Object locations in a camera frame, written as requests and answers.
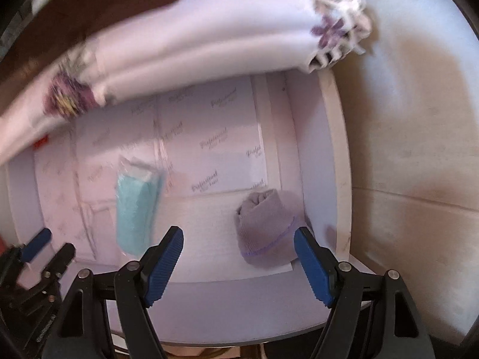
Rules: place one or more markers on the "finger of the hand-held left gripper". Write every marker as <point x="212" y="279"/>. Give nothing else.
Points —
<point x="37" y="242"/>
<point x="61" y="260"/>

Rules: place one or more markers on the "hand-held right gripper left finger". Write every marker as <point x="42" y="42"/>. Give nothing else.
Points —
<point x="164" y="265"/>

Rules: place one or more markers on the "white floral quilt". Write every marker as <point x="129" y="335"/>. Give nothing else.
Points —
<point x="224" y="33"/>

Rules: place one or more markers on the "teal cloth in clear packet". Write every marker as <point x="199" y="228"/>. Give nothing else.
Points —
<point x="133" y="213"/>

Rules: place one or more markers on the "grey sock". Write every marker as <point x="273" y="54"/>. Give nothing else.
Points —
<point x="265" y="224"/>

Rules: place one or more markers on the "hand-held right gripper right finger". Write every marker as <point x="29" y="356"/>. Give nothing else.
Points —
<point x="314" y="269"/>

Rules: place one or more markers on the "white drawer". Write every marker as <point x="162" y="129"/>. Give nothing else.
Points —
<point x="224" y="306"/>

